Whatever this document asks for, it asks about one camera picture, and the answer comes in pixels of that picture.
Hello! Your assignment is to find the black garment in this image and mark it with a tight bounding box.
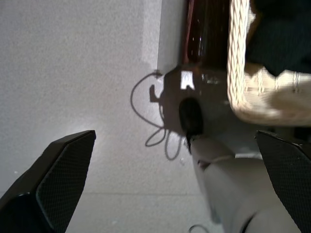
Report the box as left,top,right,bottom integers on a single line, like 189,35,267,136
245,0,311,76

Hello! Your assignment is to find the pale woven basket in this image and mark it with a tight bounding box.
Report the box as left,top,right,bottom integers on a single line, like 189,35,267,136
226,0,311,127

